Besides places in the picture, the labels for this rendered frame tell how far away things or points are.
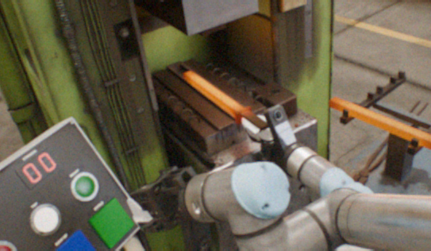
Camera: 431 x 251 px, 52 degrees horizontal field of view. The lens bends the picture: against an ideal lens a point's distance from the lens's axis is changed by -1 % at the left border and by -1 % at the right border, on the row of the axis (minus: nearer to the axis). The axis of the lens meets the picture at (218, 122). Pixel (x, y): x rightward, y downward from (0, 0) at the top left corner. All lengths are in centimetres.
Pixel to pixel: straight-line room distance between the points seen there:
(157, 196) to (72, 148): 28
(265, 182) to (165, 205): 22
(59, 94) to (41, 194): 30
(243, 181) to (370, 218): 17
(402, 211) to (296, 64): 98
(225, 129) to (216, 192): 59
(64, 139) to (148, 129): 37
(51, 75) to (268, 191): 66
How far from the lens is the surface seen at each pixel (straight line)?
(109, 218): 96
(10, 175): 90
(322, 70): 158
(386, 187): 147
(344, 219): 64
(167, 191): 72
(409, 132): 124
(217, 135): 119
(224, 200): 61
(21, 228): 90
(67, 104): 114
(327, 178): 97
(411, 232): 54
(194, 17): 103
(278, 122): 105
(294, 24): 141
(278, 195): 60
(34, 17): 105
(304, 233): 65
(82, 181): 94
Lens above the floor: 167
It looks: 34 degrees down
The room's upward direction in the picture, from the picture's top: 8 degrees counter-clockwise
